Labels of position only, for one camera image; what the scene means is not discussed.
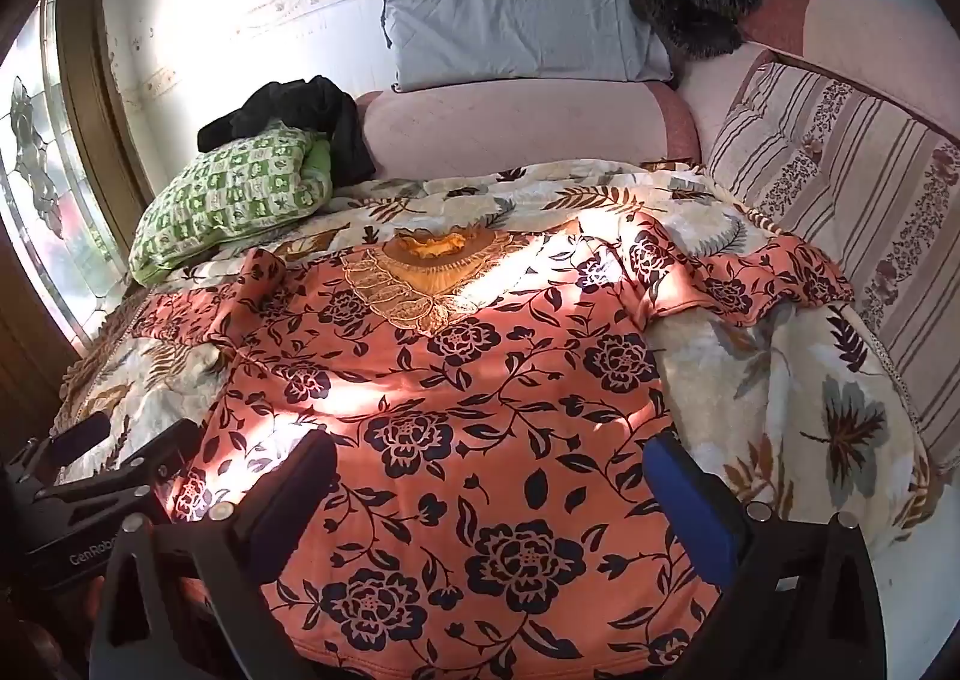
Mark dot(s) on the green patterned pillow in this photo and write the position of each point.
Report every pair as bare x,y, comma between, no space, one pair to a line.
232,196

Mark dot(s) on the orange floral shirt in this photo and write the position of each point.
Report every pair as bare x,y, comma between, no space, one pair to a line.
480,410

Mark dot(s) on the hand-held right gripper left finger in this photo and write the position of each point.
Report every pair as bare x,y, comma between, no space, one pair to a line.
289,500

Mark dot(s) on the beige wall socket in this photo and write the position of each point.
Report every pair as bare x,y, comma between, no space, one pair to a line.
160,82

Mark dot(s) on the leaf print blanket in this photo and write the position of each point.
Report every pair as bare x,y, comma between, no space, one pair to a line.
817,410

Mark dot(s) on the dark furry garment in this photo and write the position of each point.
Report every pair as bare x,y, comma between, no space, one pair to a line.
694,2

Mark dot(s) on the grey pillow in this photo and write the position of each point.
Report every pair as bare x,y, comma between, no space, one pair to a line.
517,20

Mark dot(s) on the striped floral cushion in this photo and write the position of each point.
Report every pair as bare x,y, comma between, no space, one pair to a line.
877,193

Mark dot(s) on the black garment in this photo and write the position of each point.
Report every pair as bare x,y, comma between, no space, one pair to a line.
315,118

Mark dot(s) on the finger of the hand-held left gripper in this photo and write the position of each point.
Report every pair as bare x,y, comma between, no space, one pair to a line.
79,436
161,444

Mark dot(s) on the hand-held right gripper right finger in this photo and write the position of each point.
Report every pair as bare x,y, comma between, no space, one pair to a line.
694,507

